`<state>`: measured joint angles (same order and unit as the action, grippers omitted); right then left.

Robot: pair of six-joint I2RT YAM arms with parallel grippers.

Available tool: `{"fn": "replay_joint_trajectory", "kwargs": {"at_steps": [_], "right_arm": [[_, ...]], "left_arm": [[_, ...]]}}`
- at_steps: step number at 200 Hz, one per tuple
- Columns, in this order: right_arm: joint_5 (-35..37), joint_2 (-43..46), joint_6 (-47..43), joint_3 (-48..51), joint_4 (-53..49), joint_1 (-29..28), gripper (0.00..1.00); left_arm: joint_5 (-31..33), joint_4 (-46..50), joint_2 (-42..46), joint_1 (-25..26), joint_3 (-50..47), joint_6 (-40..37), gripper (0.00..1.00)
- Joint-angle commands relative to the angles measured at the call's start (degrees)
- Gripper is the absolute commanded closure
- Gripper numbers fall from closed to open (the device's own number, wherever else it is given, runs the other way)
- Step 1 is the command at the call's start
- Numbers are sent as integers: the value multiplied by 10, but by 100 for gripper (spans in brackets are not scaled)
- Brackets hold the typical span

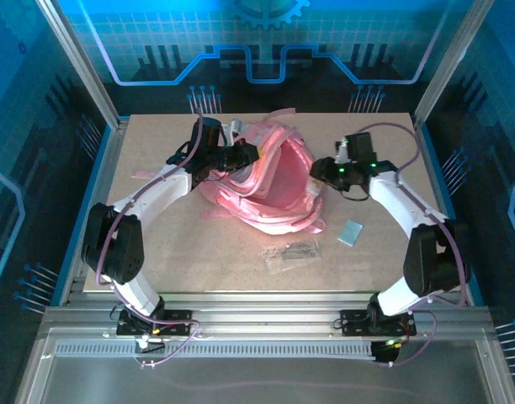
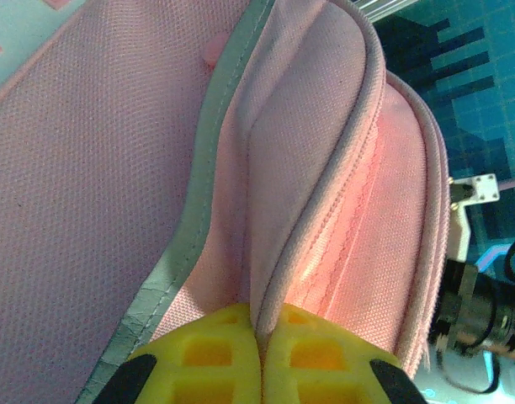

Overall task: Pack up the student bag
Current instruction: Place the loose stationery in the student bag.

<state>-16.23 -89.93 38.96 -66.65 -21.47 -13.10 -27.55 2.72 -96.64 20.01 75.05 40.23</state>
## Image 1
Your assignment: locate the pink student backpack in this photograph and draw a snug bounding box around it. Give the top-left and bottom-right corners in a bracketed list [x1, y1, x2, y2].
[130, 107, 328, 239]

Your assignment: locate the clear plastic bag of pens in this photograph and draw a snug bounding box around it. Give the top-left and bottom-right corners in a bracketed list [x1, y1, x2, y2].
[260, 238, 324, 277]

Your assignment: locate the small light blue notebook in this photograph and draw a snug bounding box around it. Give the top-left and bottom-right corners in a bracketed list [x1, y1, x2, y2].
[336, 218, 364, 247]

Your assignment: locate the black controller box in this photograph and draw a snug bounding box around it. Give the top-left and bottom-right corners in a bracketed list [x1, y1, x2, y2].
[369, 338, 401, 367]

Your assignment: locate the grey metal front panel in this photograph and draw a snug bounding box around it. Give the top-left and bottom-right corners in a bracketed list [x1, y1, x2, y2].
[13, 327, 515, 404]

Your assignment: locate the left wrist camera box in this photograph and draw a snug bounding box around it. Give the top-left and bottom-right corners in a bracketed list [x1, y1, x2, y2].
[223, 118, 246, 144]

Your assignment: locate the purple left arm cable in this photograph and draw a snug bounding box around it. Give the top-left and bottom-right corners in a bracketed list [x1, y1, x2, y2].
[95, 109, 206, 370]

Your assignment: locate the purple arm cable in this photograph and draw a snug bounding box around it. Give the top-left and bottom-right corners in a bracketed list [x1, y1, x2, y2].
[95, 109, 206, 370]
[360, 121, 469, 368]

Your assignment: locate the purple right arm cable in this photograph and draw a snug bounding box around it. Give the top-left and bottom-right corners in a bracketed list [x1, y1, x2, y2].
[360, 121, 469, 368]

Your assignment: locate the aluminium side rail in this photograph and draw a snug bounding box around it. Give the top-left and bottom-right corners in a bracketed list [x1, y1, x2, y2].
[57, 117, 130, 306]
[411, 115, 477, 306]

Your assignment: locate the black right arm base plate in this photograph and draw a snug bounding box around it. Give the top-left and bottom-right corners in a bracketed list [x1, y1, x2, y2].
[339, 309, 417, 338]

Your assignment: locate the aluminium frame post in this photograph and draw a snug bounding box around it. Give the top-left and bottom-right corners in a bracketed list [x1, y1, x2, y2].
[35, 0, 125, 130]
[411, 0, 494, 123]

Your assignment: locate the aluminium front rail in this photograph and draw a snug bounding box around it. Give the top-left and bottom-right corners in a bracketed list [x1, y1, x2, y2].
[42, 290, 494, 344]

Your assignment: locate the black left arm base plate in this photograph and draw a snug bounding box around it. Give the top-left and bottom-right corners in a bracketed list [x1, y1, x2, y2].
[115, 309, 194, 338]

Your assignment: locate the slotted grey cable duct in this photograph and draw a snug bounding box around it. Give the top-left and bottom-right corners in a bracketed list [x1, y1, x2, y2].
[54, 343, 376, 359]

